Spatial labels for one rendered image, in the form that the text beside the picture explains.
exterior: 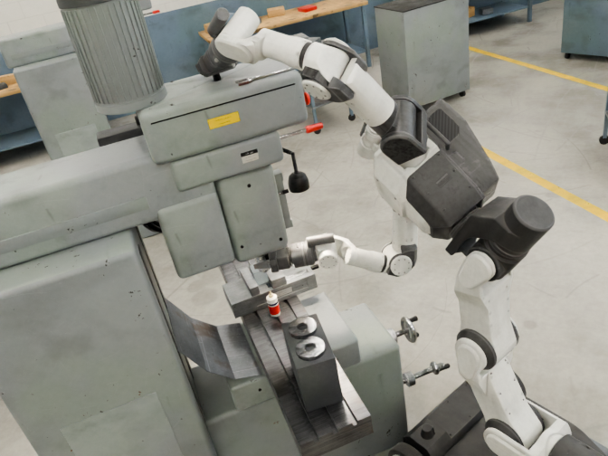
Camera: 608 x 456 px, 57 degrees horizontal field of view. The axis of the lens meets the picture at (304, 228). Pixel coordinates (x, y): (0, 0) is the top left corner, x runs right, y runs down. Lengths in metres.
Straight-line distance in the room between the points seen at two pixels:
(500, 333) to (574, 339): 1.63
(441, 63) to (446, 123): 4.77
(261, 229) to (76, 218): 0.55
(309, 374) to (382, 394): 0.73
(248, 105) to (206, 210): 0.34
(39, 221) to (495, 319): 1.34
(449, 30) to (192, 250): 5.04
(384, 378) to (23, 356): 1.31
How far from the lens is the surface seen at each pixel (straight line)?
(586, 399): 3.17
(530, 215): 1.52
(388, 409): 2.48
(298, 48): 1.39
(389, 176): 1.62
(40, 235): 1.73
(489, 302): 1.74
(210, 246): 1.78
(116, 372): 1.85
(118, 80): 1.59
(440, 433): 2.18
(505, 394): 2.00
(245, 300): 2.19
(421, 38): 6.24
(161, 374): 1.88
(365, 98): 1.41
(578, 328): 3.52
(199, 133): 1.62
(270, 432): 2.30
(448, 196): 1.61
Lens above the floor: 2.33
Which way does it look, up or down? 31 degrees down
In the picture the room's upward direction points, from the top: 11 degrees counter-clockwise
